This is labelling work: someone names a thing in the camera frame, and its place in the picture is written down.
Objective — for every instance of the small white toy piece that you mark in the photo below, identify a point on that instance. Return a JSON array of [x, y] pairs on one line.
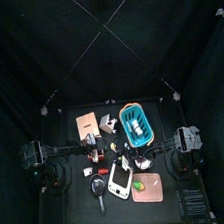
[[88, 171]]

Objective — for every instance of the small red toy cylinder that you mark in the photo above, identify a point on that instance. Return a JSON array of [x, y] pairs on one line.
[[103, 171]]

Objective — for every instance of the red and white toy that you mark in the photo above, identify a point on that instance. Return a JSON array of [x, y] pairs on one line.
[[96, 157]]

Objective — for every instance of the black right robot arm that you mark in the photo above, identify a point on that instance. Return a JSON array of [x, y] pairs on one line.
[[185, 139]]

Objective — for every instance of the toy pan with black lid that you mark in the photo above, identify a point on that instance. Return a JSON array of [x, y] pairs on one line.
[[97, 185]]

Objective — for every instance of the white frame corner bracket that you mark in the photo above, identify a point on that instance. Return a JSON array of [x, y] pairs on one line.
[[176, 96], [220, 12], [43, 110]]

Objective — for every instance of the small yellow-green toy fruit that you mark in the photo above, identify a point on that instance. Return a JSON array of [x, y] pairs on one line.
[[113, 146]]

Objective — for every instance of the white toy carton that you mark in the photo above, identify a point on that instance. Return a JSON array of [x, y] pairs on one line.
[[107, 124]]

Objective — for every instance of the small white toy block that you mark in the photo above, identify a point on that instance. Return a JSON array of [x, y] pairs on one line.
[[138, 130], [133, 123]]

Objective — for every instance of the pink plastic plate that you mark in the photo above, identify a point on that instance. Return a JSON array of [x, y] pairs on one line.
[[151, 189]]

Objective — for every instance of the yellow toy corn with husk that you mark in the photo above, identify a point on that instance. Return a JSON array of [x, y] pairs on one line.
[[142, 187]]

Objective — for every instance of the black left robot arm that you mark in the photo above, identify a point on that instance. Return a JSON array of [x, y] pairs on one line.
[[52, 152]]

